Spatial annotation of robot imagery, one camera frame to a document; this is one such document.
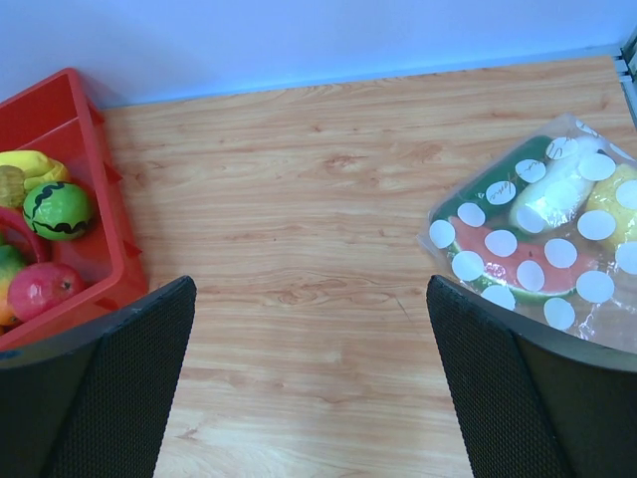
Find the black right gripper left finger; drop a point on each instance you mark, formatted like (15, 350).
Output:
(94, 400)

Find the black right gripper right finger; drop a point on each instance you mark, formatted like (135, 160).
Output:
(532, 401)

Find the red fake apple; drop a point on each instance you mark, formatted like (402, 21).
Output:
(42, 286)

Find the fake watermelon slice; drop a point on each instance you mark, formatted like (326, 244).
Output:
(474, 264)

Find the fake mango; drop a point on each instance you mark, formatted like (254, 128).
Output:
(12, 262)

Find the polka dot plastic bag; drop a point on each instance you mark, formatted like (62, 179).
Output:
(602, 308)

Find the small green fake watermelon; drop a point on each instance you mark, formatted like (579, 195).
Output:
(58, 211)

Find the white fake food piece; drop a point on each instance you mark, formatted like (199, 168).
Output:
(553, 200)

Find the yellow fake lemon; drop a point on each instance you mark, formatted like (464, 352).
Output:
(603, 197)

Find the yellow fake banana bunch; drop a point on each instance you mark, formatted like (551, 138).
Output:
(38, 168)

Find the red plastic bin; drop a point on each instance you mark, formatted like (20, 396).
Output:
(56, 117)

